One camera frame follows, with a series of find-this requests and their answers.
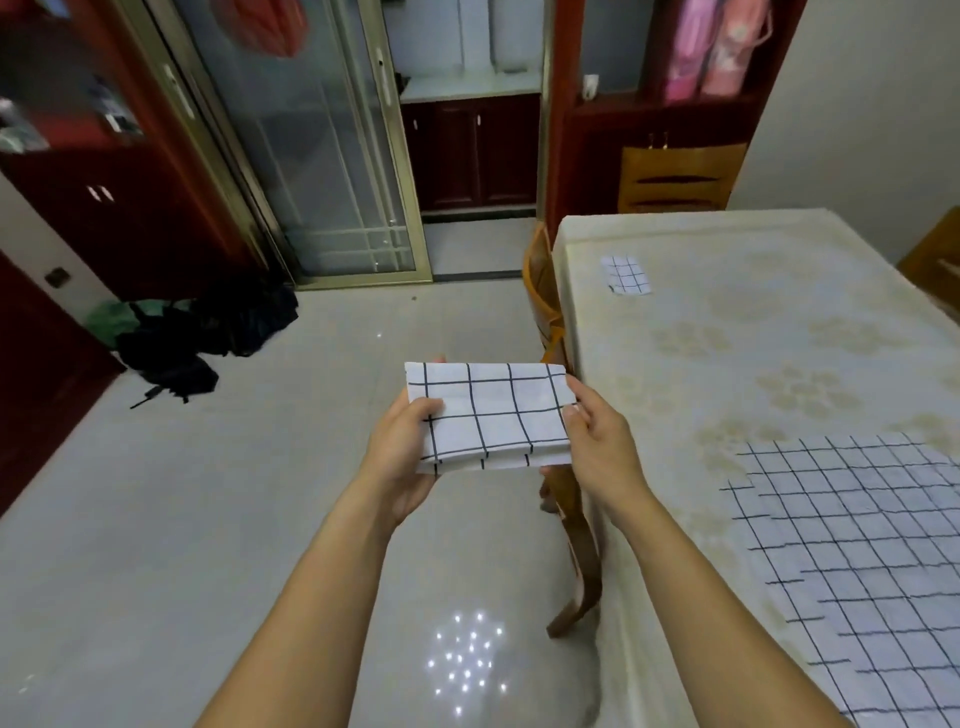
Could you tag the small folded checked cloth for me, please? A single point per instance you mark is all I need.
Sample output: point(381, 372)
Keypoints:
point(625, 275)

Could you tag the low red wooden cabinet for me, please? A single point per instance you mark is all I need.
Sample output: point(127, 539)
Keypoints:
point(472, 154)

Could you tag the person's left thumb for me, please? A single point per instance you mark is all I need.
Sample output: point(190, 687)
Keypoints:
point(424, 409)

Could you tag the red wooden door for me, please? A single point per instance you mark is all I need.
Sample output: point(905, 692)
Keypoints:
point(45, 390)

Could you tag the green bag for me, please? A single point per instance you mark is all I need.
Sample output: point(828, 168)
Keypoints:
point(109, 322)

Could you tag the beige floral tablecloth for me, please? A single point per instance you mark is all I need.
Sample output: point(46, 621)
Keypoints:
point(750, 352)

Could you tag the red hanging decoration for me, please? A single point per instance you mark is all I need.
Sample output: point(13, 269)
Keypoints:
point(259, 26)

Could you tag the black bag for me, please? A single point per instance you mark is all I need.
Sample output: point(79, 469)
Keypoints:
point(195, 337)

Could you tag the person's left hand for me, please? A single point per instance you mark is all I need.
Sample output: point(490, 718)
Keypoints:
point(394, 465)

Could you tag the person's right hand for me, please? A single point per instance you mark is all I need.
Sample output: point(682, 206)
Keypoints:
point(604, 457)

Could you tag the dark wall socket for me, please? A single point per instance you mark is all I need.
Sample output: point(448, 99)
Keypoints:
point(57, 277)

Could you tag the large checked cloth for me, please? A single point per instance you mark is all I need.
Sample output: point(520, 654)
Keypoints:
point(495, 412)

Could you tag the white cup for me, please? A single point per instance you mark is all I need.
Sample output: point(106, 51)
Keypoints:
point(591, 86)

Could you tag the red wooden shelf unit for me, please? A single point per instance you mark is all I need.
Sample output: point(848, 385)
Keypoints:
point(600, 142)

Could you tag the wooden chair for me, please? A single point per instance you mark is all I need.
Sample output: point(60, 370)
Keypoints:
point(541, 292)
point(934, 266)
point(679, 176)

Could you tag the person's left forearm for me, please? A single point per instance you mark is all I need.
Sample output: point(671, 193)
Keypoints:
point(300, 615)

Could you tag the red wooden glass-front cabinet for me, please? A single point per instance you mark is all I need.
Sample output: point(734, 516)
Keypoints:
point(97, 165)

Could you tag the person's right thumb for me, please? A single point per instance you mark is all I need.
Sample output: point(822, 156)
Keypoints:
point(577, 418)

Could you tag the pile of checked cloths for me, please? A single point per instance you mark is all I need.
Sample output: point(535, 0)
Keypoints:
point(862, 555)

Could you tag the person's right forearm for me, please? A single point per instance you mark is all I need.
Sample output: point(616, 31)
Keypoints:
point(712, 622)

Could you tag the sliding glass door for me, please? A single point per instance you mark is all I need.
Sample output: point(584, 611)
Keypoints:
point(315, 142)

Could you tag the pink clothes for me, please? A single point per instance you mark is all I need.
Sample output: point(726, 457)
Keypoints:
point(712, 49)

